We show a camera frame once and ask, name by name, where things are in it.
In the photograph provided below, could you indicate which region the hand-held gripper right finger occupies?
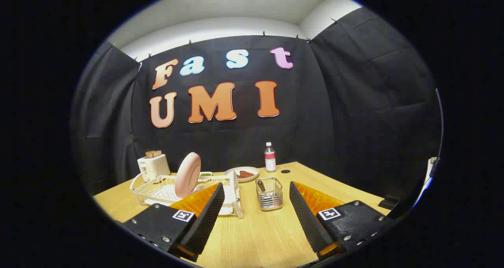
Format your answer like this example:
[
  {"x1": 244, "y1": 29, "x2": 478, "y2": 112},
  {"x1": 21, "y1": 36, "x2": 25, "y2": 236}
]
[{"x1": 289, "y1": 181, "x2": 398, "y2": 261}]

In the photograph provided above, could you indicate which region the white toaster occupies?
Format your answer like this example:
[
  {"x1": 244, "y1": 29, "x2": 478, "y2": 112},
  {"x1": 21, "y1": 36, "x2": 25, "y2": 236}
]
[{"x1": 137, "y1": 154, "x2": 171, "y2": 183}]

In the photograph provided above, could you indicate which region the white wire dish rack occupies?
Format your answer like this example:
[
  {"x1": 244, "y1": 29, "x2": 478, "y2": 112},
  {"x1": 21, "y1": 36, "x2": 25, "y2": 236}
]
[{"x1": 130, "y1": 172, "x2": 244, "y2": 219}]

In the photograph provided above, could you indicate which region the black backdrop cloth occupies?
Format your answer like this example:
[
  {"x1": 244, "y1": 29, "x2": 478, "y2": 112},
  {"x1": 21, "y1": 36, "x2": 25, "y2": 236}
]
[{"x1": 71, "y1": 6, "x2": 441, "y2": 205}]

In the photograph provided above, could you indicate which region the metal wire basket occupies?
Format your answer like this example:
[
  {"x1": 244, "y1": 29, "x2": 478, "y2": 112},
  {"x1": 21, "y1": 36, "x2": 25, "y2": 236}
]
[{"x1": 255, "y1": 177, "x2": 284, "y2": 211}]

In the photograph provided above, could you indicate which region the pink plate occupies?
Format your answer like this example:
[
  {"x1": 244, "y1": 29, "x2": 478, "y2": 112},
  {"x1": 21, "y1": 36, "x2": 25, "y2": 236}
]
[{"x1": 174, "y1": 152, "x2": 202, "y2": 199}]

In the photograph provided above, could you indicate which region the dark-handled metal spoon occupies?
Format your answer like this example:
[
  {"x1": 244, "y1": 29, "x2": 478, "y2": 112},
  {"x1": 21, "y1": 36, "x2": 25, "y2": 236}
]
[{"x1": 257, "y1": 180, "x2": 278, "y2": 201}]

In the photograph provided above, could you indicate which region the clear bottle with red label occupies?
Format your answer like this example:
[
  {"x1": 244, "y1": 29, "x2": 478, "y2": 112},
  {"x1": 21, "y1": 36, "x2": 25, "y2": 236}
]
[{"x1": 265, "y1": 142, "x2": 277, "y2": 172}]

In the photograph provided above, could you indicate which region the white plate with meat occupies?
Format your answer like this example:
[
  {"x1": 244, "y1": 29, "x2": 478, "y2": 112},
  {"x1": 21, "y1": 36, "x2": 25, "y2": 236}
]
[{"x1": 224, "y1": 166, "x2": 260, "y2": 183}]

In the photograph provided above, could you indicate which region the black table clamp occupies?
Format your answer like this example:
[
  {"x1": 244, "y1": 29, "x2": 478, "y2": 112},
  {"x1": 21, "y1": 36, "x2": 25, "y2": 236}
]
[{"x1": 379, "y1": 197, "x2": 400, "y2": 210}]

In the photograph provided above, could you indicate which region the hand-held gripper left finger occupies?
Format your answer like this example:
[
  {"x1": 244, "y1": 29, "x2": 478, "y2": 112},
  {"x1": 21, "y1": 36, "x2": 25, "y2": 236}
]
[{"x1": 122, "y1": 183, "x2": 225, "y2": 262}]

